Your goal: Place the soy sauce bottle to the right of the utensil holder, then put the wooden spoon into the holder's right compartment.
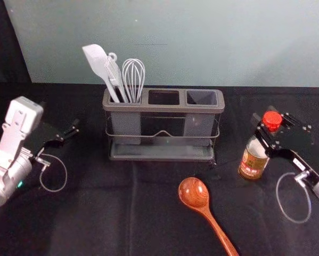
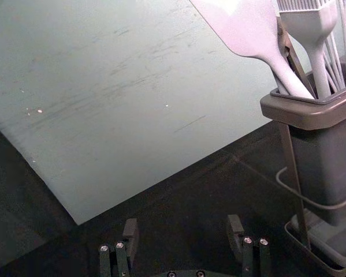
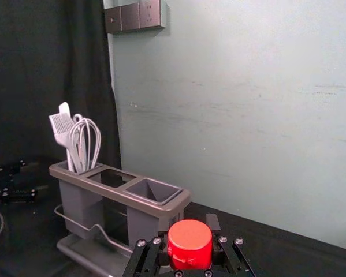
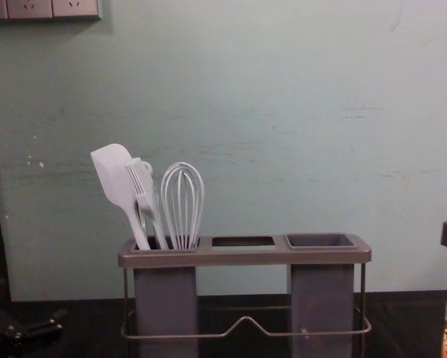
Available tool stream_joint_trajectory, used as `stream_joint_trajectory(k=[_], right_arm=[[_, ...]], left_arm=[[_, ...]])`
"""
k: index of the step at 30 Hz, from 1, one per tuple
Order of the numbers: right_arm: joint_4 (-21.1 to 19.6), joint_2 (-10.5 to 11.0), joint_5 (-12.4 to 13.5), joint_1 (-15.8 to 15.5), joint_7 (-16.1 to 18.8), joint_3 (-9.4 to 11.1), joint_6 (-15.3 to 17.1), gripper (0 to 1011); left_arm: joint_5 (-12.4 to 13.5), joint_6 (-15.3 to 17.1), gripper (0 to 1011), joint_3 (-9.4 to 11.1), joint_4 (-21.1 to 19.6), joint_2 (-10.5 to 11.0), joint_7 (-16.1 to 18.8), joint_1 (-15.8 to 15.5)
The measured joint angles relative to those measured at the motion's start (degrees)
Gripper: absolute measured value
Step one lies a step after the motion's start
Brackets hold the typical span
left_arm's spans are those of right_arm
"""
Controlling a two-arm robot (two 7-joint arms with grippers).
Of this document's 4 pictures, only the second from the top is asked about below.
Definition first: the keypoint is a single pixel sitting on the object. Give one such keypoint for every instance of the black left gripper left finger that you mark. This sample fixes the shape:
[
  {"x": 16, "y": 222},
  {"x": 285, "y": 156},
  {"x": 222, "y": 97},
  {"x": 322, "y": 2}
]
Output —
[{"x": 130, "y": 233}]

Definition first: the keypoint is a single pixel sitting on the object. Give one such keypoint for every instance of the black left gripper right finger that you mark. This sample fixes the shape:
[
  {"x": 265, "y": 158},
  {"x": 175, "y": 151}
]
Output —
[{"x": 234, "y": 231}]

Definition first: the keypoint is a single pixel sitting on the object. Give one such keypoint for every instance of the black table cloth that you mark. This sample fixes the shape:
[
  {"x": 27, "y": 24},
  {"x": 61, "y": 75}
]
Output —
[{"x": 190, "y": 207}]

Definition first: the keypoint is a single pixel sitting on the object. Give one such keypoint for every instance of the grey utensil holder cup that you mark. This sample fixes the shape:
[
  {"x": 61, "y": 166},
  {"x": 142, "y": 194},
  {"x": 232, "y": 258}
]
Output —
[{"x": 328, "y": 161}]

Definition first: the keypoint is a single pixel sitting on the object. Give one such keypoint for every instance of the steel kitchen tongs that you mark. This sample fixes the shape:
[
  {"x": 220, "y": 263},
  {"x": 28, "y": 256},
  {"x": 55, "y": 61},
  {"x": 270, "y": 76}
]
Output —
[{"x": 294, "y": 62}]

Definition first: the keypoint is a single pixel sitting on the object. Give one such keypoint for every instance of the grey silicone spatula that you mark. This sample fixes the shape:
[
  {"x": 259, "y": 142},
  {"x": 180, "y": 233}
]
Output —
[{"x": 247, "y": 26}]

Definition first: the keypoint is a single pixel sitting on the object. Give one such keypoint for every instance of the grey silicone basting brush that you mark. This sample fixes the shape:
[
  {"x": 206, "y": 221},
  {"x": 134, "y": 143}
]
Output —
[{"x": 308, "y": 26}]

